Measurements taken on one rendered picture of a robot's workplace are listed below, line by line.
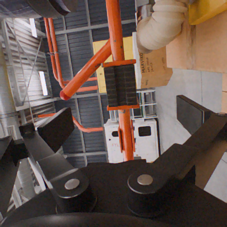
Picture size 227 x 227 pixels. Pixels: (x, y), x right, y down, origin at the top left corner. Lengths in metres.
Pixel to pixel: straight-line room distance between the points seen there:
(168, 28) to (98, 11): 11.41
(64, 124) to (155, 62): 1.93
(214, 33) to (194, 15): 0.04
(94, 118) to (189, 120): 11.06
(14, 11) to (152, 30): 0.24
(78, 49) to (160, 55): 9.45
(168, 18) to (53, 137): 0.18
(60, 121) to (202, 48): 0.23
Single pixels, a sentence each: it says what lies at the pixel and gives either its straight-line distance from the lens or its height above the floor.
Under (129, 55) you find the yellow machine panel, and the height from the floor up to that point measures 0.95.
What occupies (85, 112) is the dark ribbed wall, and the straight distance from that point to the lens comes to 11.25.
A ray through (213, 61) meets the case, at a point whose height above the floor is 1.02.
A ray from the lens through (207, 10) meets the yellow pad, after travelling 0.25.
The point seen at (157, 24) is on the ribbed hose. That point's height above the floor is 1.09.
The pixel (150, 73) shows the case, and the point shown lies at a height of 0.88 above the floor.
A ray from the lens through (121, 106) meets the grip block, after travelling 0.30.
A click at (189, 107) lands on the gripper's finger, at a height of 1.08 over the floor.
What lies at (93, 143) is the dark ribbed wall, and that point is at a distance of 11.76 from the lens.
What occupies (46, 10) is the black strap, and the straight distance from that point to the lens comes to 0.35.
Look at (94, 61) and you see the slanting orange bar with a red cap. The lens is 0.32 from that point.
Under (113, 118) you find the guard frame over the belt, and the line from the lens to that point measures 7.66.
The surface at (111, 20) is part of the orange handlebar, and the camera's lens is 0.31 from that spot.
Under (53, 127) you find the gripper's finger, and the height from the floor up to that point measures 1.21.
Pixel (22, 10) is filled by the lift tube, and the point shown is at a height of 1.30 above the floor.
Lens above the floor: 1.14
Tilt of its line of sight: 6 degrees up
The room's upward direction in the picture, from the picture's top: 96 degrees counter-clockwise
